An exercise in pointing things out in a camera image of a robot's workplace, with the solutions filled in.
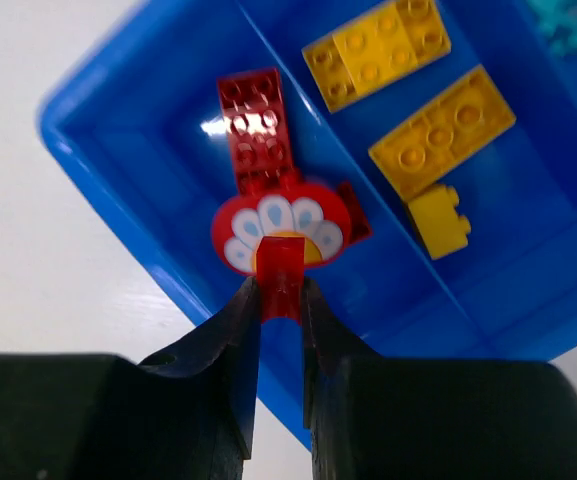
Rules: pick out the red rectangular lego brick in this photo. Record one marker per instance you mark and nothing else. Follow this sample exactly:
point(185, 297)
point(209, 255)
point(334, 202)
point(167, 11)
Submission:
point(253, 110)

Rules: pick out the red lego in bin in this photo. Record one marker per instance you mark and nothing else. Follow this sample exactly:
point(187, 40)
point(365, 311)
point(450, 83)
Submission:
point(360, 226)

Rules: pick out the small yellow lego brick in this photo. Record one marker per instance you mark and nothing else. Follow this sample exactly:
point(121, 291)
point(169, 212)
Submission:
point(441, 228)

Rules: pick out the red oval lego piece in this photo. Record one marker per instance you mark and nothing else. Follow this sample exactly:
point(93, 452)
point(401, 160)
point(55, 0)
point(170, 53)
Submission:
point(311, 211)

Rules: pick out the orange yellow lego brick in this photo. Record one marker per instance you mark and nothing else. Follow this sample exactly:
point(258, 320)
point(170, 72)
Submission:
point(381, 46)

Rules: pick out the cyan round lego with yellow brick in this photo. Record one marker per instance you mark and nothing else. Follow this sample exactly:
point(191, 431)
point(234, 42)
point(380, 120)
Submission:
point(557, 21)

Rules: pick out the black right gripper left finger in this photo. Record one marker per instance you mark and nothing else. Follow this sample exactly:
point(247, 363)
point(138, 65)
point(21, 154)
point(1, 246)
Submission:
point(185, 412)

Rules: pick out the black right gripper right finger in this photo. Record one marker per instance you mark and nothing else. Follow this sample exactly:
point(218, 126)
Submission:
point(377, 417)

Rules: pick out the yellow black striped lego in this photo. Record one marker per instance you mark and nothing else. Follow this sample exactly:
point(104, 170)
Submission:
point(444, 133)

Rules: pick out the small red lego piece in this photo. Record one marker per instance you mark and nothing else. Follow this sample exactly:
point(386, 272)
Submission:
point(280, 265)

